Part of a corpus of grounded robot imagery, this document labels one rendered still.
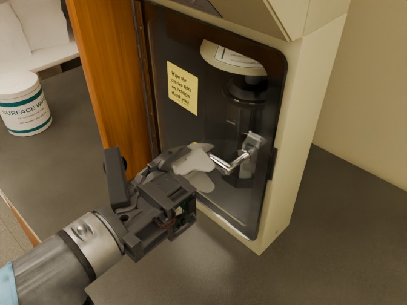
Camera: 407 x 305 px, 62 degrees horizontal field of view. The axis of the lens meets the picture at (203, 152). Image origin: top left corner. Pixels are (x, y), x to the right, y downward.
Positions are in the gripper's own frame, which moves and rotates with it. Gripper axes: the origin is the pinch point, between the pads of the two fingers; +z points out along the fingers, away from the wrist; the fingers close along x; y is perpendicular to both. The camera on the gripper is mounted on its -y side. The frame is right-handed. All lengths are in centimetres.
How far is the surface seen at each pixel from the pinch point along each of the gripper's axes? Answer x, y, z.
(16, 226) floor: -120, -125, -21
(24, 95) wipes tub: -13, -61, -7
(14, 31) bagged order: -17, -117, 13
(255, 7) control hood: 25.7, 8.7, -1.5
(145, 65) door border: 7.1, -19.6, 4.4
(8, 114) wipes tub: -18, -64, -12
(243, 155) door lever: 0.6, 5.5, 3.5
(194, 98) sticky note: 5.7, -6.2, 4.2
